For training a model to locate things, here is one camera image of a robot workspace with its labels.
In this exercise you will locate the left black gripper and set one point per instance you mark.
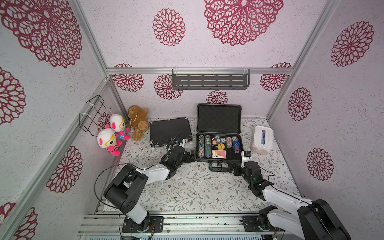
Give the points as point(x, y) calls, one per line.
point(189, 160)

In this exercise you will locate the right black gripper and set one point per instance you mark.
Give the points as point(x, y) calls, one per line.
point(237, 169)

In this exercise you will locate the grey hard poker case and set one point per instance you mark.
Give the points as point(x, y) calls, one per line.
point(223, 120)

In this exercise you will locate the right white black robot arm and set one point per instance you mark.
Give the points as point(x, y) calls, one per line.
point(304, 218)

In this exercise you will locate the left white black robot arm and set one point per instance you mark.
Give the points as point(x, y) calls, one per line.
point(126, 188)

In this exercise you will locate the black flat poker case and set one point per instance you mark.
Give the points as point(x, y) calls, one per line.
point(163, 131)

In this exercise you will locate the poker chips row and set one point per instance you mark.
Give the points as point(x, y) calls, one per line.
point(231, 144)

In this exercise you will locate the white tissue box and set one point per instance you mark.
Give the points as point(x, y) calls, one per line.
point(262, 141)

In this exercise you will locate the playing card deck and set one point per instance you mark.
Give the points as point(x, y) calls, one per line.
point(219, 154)

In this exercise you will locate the brown teddy bear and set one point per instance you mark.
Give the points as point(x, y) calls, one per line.
point(138, 121)

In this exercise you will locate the upper pink white plush doll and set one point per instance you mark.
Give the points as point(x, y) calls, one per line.
point(117, 123)

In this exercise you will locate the pink white plush doll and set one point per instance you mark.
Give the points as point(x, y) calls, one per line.
point(117, 123)
point(107, 140)

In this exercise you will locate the lower pink white plush doll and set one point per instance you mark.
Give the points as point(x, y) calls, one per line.
point(107, 140)

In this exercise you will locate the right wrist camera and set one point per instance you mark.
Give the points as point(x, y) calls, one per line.
point(246, 155)

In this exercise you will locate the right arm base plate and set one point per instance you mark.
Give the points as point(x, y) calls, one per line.
point(257, 223)

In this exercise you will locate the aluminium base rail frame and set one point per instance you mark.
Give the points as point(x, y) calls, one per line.
point(174, 224)

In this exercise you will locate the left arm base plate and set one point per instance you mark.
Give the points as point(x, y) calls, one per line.
point(150, 224)

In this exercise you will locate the grey metal wall shelf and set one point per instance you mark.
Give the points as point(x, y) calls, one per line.
point(210, 81)

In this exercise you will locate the black wire wall basket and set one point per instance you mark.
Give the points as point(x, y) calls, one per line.
point(87, 119)

